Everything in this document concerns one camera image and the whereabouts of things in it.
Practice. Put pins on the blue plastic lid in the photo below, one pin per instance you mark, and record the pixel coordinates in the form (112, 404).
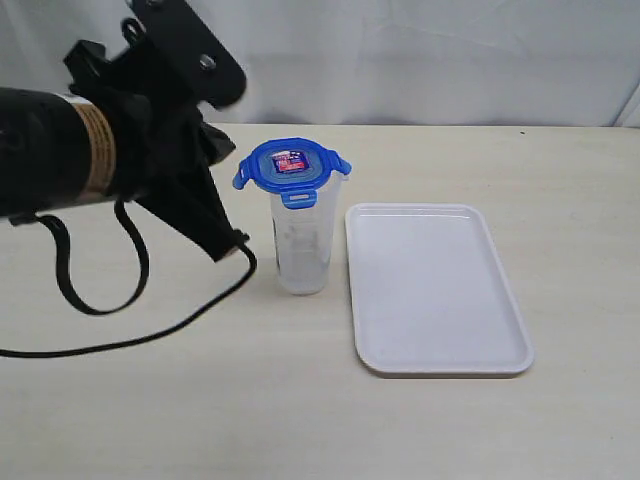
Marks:
(295, 169)

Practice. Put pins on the white backdrop curtain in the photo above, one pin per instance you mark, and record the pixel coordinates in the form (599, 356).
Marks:
(552, 63)

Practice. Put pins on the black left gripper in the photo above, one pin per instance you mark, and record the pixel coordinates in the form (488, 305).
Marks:
(152, 143)

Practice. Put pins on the clear plastic container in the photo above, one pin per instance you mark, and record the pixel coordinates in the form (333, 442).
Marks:
(303, 226)

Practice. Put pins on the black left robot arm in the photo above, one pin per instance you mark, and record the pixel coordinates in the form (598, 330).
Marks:
(43, 147)

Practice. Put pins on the white plastic tray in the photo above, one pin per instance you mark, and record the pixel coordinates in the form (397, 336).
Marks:
(429, 294)

